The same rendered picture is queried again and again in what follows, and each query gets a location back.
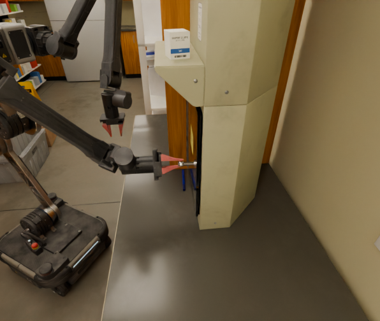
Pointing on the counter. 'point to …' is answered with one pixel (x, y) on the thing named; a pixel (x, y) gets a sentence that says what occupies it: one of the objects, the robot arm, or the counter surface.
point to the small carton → (177, 43)
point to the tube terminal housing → (236, 97)
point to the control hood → (182, 74)
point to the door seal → (200, 156)
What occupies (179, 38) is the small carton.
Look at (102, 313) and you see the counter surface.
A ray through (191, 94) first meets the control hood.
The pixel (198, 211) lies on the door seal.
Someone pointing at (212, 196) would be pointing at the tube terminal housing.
